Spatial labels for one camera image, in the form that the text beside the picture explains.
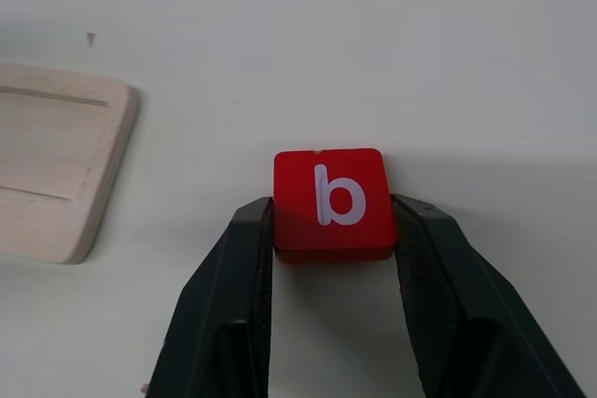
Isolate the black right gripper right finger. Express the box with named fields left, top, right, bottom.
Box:
left=390, top=193, right=588, bottom=398

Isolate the red letter b block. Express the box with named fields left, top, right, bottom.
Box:
left=272, top=147, right=398, bottom=265

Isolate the light wooden tray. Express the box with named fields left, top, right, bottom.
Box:
left=0, top=62, right=140, bottom=266

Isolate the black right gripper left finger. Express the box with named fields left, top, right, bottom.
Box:
left=146, top=196, right=276, bottom=398

